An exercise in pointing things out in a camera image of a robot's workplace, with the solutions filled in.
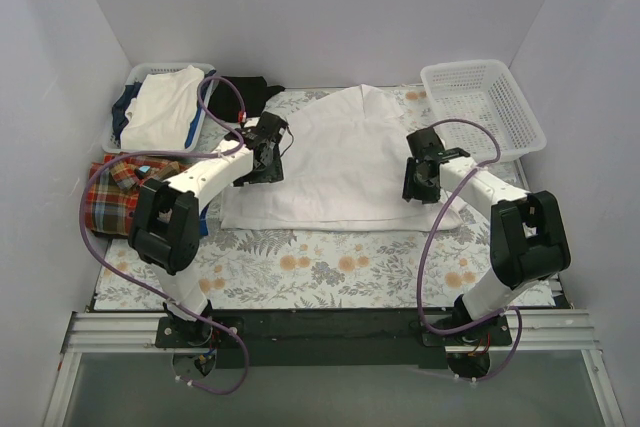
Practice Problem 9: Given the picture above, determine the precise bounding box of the white plastic basket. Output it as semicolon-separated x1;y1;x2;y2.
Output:
101;62;206;154
420;59;547;162

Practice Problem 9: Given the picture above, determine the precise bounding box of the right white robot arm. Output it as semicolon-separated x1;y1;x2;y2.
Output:
402;126;571;345

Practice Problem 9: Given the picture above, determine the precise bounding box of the right white plastic basket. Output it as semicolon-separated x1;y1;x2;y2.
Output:
420;59;547;162

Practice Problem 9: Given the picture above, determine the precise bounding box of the red plaid shirt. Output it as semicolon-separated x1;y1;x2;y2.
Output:
83;155;186;237

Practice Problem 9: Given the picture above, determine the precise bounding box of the black folded garment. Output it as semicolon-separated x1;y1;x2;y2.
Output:
208;76;285;123

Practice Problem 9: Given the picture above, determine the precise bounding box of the folded white shirt in basket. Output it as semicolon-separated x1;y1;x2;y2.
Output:
119;65;205;151

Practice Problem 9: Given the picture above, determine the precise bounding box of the left white plastic basket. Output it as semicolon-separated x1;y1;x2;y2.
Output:
101;62;206;154

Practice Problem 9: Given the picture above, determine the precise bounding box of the floral patterned table mat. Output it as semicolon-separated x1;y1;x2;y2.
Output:
93;86;556;310

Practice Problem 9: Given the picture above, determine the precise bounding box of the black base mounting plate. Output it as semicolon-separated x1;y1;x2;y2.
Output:
154;309;514;371

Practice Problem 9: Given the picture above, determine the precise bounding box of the navy garment in basket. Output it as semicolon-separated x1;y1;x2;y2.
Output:
111;82;141;143

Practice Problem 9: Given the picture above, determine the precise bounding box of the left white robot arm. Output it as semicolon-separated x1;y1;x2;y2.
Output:
128;112;290;347

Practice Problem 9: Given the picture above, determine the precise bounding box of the white long sleeve shirt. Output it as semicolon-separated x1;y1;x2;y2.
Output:
220;85;465;232

